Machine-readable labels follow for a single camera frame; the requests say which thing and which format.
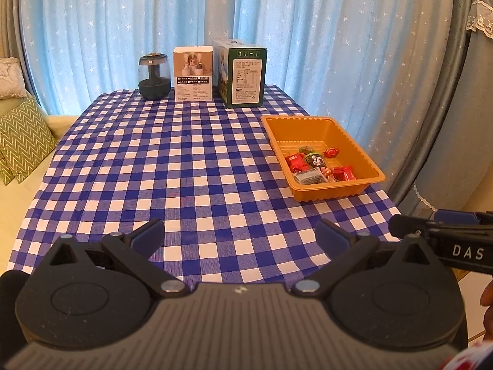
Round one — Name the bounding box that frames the person's right hand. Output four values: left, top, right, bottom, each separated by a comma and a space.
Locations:
479, 277, 493, 338

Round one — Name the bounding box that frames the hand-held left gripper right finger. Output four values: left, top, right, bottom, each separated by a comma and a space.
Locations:
291, 218, 442, 297

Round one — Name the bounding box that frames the green carton box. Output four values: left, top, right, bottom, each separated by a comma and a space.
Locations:
212, 39, 267, 109

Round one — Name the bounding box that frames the white carton box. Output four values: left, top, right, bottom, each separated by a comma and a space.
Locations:
173, 46, 214, 103

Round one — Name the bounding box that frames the red snack packet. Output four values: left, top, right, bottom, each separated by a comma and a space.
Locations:
286, 153, 309, 174

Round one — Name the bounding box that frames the grey curtain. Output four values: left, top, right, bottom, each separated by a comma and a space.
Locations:
0, 0, 43, 97
385, 0, 478, 209

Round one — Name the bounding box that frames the grey lace-trimmed cloth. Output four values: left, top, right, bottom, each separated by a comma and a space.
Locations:
412, 0, 493, 216

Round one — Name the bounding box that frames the clear grey snack packet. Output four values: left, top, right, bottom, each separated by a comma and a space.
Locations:
293, 170, 326, 186

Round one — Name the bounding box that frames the orange plastic tray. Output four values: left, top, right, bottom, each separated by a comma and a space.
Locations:
261, 116, 386, 203

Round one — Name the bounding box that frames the cream sofa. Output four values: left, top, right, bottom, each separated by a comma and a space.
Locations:
0, 96, 79, 274

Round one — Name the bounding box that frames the dark glass humidifier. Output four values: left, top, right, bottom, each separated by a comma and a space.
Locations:
139, 53, 171, 99

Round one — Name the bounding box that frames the white pink cushion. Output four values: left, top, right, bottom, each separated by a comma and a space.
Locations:
0, 57, 27, 100

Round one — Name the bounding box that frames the red white printed clothing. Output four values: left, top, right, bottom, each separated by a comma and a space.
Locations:
435, 341, 493, 370

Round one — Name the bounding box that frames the blue white checkered tablecloth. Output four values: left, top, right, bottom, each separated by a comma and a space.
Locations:
8, 84, 405, 290

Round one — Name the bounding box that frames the blue star curtain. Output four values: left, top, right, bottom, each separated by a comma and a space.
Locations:
17, 0, 459, 197

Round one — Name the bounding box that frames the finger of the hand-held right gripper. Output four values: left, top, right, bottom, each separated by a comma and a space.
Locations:
388, 214, 443, 240
435, 209, 493, 227

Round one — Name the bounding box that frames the green zigzag cushion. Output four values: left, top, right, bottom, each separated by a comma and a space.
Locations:
0, 154, 13, 186
0, 96, 58, 183

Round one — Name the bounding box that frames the long green snack packet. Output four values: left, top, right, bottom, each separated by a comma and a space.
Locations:
301, 153, 328, 170

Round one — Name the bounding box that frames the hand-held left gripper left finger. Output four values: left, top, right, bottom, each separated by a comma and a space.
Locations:
44, 218, 189, 297

